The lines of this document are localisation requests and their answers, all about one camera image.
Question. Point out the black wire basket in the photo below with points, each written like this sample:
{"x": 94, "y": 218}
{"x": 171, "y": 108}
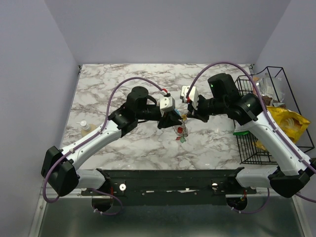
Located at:
{"x": 252, "y": 149}

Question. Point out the yellow chips bag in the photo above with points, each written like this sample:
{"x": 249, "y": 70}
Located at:
{"x": 292, "y": 123}

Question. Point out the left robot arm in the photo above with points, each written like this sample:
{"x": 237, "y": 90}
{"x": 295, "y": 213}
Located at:
{"x": 61, "y": 168}

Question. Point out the black mounting rail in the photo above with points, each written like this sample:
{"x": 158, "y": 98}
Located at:
{"x": 173, "y": 187}

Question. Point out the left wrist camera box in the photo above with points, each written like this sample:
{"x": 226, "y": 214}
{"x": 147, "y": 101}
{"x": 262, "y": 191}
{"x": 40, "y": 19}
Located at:
{"x": 166, "y": 104}

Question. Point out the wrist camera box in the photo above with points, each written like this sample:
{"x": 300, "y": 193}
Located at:
{"x": 166, "y": 104}
{"x": 189, "y": 97}

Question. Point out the beige bottle white cap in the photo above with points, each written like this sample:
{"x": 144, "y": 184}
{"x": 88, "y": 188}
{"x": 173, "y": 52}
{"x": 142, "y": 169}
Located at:
{"x": 86, "y": 127}

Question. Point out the clear snack packet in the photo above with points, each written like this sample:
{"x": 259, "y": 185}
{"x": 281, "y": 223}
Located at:
{"x": 270, "y": 87}

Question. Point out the blue key tag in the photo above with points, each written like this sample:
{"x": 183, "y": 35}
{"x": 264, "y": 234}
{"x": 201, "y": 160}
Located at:
{"x": 176, "y": 112}

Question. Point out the grey curved keyring holder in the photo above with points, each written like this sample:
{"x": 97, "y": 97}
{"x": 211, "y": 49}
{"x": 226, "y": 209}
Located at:
{"x": 184, "y": 133}

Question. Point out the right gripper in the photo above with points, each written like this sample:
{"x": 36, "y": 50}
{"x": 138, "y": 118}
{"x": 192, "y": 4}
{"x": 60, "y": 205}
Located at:
{"x": 197, "y": 113}

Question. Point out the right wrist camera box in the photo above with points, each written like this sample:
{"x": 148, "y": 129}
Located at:
{"x": 189, "y": 97}

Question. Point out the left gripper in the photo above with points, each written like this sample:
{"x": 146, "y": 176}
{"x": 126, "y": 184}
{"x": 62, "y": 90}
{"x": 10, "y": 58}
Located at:
{"x": 169, "y": 119}

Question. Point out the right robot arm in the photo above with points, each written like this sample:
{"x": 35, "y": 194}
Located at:
{"x": 294, "y": 167}

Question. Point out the green snack packet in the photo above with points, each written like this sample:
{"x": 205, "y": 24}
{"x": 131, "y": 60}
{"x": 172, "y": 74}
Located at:
{"x": 240, "y": 133}

